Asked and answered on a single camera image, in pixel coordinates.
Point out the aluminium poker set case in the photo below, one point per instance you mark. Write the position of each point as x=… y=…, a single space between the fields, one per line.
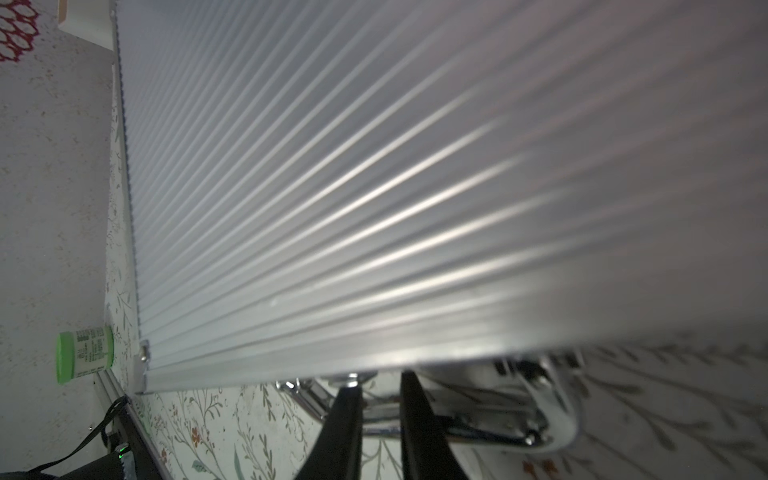
x=334 y=188

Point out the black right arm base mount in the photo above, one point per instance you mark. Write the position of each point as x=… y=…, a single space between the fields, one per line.
x=124 y=435

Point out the green capped white bottle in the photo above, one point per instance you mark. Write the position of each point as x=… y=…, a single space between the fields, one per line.
x=83 y=352

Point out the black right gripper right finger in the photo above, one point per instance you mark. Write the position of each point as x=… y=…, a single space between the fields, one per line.
x=425 y=452

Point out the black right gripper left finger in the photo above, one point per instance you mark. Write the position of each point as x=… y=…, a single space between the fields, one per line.
x=337 y=453

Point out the white tissue box bamboo lid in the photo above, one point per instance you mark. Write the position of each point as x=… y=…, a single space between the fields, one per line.
x=89 y=20

